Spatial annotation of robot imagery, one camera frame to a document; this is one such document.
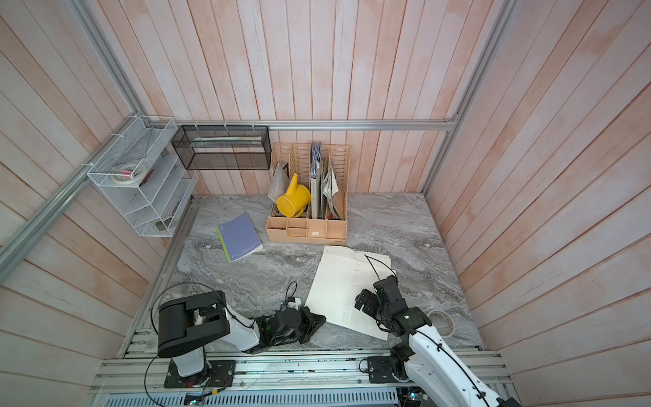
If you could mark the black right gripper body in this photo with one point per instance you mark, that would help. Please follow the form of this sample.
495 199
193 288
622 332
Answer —
384 315

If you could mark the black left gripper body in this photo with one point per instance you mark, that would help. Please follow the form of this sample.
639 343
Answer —
303 332

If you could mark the cream notebook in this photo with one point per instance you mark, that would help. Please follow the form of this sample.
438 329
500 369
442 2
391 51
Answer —
341 275

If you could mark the purple notebook green spine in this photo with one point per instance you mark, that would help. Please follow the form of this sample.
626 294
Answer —
239 238

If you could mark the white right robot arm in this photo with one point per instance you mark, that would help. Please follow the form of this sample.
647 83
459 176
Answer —
422 357

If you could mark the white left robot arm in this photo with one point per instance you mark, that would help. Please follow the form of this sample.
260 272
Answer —
186 325

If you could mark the clear tape roll on table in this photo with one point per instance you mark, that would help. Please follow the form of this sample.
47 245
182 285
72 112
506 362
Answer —
443 322

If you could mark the illustrated book in organizer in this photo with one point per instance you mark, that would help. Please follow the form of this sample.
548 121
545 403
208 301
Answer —
329 190

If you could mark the peach plastic desk organizer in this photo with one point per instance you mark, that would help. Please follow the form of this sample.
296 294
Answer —
304 229

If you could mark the yellow plastic watering can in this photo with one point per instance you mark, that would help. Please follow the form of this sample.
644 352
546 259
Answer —
294 202

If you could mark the grey folder in organizer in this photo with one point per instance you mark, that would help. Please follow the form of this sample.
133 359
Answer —
280 181

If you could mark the grey-green book in organizer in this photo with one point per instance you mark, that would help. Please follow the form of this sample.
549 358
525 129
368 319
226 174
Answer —
315 180

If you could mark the tape roll on shelf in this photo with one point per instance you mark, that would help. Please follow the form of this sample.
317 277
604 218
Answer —
129 174

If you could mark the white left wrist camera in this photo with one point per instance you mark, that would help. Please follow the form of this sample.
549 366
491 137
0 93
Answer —
293 303

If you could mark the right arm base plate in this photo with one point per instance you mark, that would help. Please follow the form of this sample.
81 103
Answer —
385 369

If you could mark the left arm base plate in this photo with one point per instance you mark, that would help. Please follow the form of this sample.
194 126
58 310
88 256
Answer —
215 374

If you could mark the aluminium frame rail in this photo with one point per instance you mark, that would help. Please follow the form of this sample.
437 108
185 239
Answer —
312 125

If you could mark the black mesh wall basket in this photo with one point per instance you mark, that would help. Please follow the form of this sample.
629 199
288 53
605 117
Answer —
223 147

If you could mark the white wire wall shelf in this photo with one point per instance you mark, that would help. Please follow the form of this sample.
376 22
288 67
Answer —
144 181

